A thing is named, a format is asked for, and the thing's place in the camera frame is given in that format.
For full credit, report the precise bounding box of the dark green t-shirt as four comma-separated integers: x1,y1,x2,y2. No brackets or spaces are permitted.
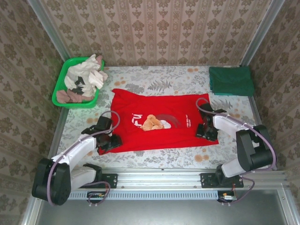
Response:
208,66,255,97

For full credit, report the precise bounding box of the yellow power connector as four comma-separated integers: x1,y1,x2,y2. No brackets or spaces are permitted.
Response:
219,192,238,203
88,191,106,200

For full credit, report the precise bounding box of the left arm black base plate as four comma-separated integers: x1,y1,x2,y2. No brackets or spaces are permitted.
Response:
95,173,118,189

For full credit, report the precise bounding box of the green plastic basket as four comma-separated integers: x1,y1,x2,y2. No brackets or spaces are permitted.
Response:
51,57,105,109

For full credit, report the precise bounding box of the crumpled white t-shirt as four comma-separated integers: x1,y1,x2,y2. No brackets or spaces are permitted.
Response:
64,53,109,97

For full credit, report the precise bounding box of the grey slotted cable duct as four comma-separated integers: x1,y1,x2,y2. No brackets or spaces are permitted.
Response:
67,190,218,201

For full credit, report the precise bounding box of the floral tablecloth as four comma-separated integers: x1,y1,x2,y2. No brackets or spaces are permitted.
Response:
56,65,261,169

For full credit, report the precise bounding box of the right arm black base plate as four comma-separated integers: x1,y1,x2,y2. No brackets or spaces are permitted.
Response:
200,172,244,189

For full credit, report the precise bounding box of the aluminium frame post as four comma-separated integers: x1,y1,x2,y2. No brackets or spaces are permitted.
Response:
27,0,71,62
240,0,285,71

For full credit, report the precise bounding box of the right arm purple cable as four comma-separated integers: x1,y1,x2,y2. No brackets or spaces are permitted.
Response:
195,97,279,207

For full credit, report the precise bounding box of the red printed t-shirt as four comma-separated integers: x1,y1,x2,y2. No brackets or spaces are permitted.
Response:
97,88,220,156

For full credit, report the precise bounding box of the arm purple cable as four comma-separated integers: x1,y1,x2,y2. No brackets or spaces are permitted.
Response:
195,97,279,207
46,110,121,208

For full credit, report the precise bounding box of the aluminium mounting rail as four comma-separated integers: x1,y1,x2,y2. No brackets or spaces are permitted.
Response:
67,168,288,189

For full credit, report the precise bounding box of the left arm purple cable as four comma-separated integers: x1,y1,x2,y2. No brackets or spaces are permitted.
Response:
46,110,121,208

